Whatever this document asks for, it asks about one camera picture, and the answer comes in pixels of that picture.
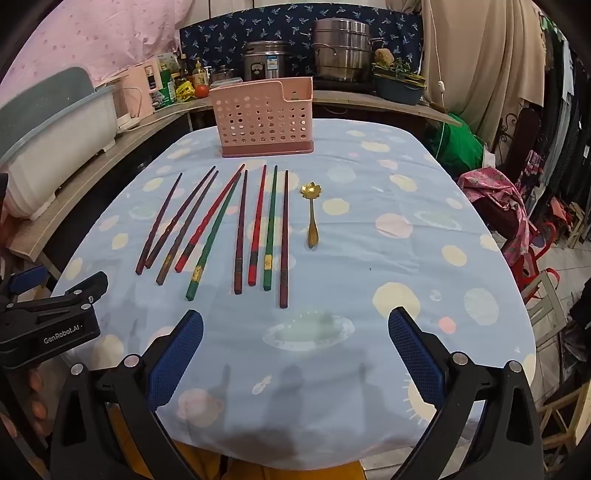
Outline green chopstick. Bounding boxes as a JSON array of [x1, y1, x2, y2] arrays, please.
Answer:
[[185, 174, 243, 302], [263, 165, 279, 291]]

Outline person's left hand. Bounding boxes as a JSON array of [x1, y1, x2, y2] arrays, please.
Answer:
[[23, 367, 58, 437]]

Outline hanging clothes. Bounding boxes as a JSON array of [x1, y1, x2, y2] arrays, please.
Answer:
[[538, 18, 591, 195]]

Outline brown chopstick gold label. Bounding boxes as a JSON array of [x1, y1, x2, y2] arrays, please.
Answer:
[[156, 170, 220, 285]]

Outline light blue dotted tablecloth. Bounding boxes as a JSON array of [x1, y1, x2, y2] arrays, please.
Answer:
[[50, 124, 537, 464]]

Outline steel steamer pot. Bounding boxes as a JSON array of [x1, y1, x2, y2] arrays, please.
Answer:
[[310, 18, 373, 84]]

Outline pink perforated utensil holder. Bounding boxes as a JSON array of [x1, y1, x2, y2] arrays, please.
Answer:
[[210, 78, 315, 159]]

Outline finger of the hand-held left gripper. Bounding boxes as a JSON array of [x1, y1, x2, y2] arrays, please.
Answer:
[[17, 271, 109, 320], [0, 268, 51, 306]]

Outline white cable with switch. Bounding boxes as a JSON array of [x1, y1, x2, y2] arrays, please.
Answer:
[[429, 0, 451, 112]]

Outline blue basin with greens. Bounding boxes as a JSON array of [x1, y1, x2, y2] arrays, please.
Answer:
[[372, 60, 426, 105]]

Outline green bag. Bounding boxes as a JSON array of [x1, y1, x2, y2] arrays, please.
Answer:
[[431, 113, 485, 178]]

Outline white dish rack bin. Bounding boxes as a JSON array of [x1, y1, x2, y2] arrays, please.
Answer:
[[0, 67, 119, 221]]

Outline blue patterned cloth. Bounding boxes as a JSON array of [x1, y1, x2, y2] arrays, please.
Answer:
[[179, 4, 423, 86]]

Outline steel rice cooker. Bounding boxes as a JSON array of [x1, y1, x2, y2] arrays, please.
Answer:
[[241, 41, 293, 85]]

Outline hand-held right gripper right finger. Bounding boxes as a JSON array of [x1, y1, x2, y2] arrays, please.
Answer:
[[388, 307, 543, 480]]

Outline dark maroon chopstick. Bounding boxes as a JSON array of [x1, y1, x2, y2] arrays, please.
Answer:
[[279, 170, 290, 309], [135, 172, 184, 276], [233, 169, 249, 295], [144, 165, 218, 270]]

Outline pink kitchen appliance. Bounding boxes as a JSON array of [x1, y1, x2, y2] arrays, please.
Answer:
[[113, 58, 163, 134]]

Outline beige curtain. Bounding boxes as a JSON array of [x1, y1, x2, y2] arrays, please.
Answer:
[[420, 0, 550, 139]]

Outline pink dotted cloth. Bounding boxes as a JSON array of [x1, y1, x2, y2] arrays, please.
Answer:
[[9, 0, 195, 93]]

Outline pink floral bag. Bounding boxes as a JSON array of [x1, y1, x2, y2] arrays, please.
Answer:
[[457, 167, 539, 268]]

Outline red chopstick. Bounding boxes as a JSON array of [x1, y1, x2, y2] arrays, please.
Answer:
[[248, 164, 268, 287], [174, 163, 246, 273]]

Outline green packet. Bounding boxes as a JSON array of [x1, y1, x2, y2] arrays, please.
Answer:
[[152, 55, 178, 109]]

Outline wooden stool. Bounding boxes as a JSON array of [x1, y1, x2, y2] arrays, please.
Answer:
[[538, 378, 591, 462]]

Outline gold flower spoon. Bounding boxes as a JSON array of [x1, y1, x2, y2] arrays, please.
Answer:
[[300, 181, 322, 250]]

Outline dark wooden chair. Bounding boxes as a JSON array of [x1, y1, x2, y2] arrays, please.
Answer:
[[501, 107, 542, 185]]

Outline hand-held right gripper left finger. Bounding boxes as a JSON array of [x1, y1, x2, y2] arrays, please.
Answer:
[[48, 309, 205, 480]]

